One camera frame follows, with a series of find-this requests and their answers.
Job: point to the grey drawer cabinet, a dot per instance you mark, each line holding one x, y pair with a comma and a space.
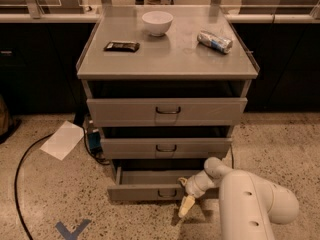
174, 65

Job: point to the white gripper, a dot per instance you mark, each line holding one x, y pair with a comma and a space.
194, 187

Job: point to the white bowl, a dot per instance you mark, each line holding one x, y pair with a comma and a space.
157, 23

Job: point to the grey middle drawer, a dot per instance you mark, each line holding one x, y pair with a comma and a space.
165, 148

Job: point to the grey drawer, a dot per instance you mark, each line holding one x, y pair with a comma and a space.
166, 111
144, 185
165, 148

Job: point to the brown bag at left edge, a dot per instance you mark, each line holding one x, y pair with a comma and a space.
6, 121

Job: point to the grey top drawer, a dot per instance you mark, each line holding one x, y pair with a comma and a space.
166, 111

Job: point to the white paper sheet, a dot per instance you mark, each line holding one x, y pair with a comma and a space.
63, 141

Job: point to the black snack bar packet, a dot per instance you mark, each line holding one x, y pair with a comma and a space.
122, 46

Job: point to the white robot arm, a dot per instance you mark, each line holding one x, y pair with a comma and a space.
248, 204

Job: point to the grey bottom drawer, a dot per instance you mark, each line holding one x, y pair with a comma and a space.
144, 185

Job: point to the crushed silver blue can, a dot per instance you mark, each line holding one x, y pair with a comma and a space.
211, 40

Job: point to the blue power box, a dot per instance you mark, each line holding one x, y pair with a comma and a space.
93, 137

